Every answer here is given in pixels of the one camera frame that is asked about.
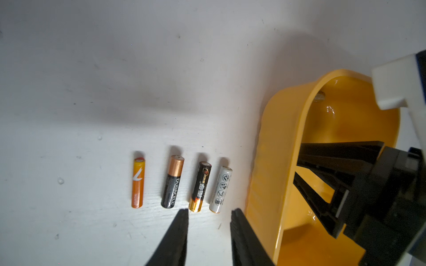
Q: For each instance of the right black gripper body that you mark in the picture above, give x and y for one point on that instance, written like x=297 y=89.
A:
x=385 y=209

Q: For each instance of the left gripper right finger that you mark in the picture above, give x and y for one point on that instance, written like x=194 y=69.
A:
x=246 y=247

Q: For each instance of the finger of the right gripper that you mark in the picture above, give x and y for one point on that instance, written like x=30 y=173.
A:
x=354 y=158
x=327 y=213

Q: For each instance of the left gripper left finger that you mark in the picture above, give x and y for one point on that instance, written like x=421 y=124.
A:
x=172 y=249

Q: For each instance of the yellow plastic storage box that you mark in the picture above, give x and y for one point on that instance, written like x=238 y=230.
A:
x=283 y=222

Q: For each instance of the black copper Duracell battery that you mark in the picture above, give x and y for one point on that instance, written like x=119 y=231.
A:
x=172 y=181

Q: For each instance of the white battery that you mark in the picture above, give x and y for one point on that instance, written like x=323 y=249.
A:
x=222 y=184

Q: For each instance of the orange battery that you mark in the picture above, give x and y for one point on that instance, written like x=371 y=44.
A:
x=138 y=182

